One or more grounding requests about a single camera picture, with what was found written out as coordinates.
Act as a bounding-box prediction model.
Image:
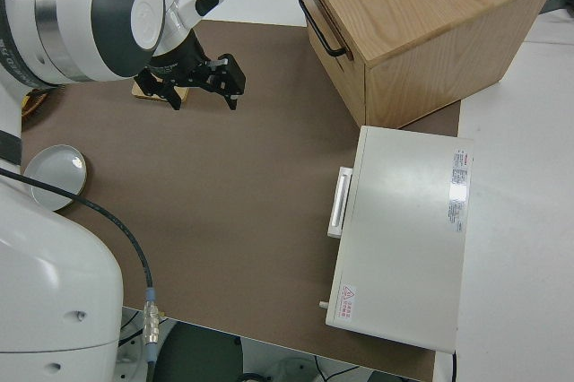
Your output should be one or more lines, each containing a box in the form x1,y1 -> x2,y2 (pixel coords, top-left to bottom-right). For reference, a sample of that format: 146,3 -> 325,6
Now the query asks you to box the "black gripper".
136,37 -> 248,112

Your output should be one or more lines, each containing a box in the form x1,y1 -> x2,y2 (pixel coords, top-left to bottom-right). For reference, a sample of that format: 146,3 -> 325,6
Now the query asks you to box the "gray round plate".
22,143 -> 90,213

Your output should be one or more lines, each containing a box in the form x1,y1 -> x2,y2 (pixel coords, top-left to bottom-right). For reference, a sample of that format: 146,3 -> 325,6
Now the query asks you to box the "light wooden square coaster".
130,79 -> 190,104

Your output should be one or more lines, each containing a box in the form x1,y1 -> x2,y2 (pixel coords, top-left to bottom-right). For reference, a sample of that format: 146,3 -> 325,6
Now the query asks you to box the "brown table mat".
20,18 -> 463,382

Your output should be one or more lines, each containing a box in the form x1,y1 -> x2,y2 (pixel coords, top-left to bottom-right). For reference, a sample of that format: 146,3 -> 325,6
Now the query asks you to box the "brown wicker basket tray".
21,89 -> 49,119

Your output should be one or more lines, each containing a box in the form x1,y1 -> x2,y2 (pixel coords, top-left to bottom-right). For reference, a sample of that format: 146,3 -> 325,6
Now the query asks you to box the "white toaster oven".
318,124 -> 475,353

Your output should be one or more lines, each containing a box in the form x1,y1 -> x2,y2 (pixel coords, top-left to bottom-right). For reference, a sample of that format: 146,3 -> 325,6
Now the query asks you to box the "black drawer handle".
297,0 -> 355,58

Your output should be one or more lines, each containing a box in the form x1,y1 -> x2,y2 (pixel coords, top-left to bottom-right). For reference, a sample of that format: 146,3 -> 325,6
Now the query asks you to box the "white oven door handle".
326,166 -> 355,239

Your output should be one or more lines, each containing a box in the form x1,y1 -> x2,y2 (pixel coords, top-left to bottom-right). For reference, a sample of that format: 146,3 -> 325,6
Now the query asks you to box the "black cable metal connector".
0,166 -> 163,382

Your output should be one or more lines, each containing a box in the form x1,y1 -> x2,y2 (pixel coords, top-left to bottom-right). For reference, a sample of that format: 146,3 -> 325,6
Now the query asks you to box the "dark gray robot pedestal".
163,322 -> 246,382

